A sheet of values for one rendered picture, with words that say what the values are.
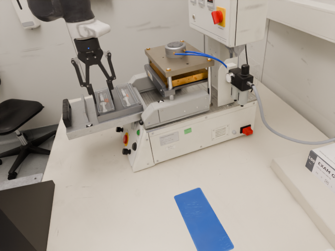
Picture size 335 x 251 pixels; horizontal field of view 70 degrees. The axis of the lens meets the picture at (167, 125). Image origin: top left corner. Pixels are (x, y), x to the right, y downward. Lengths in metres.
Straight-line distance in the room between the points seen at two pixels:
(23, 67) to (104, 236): 1.97
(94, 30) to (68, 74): 1.72
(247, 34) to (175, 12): 1.53
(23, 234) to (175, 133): 0.54
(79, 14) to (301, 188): 0.85
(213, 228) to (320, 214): 0.30
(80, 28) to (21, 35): 1.66
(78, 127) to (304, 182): 0.76
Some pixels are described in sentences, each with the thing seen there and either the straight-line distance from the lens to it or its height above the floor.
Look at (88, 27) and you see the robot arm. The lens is 0.79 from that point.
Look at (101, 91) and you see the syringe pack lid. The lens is 0.99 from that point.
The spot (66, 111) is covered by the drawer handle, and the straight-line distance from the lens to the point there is 0.92.
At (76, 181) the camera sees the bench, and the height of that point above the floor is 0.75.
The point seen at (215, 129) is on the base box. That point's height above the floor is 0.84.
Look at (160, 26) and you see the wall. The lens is 2.34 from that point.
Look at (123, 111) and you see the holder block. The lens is 0.86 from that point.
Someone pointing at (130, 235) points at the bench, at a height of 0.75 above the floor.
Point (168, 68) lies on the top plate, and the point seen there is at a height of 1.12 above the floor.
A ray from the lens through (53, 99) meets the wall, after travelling 2.62.
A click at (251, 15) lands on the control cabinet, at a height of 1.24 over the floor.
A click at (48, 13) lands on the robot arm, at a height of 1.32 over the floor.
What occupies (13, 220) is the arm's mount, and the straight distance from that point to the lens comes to 0.73.
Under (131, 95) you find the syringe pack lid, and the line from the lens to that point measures 0.92.
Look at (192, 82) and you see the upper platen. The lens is 0.90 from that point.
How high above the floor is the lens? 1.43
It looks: 36 degrees down
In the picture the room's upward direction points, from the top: 8 degrees counter-clockwise
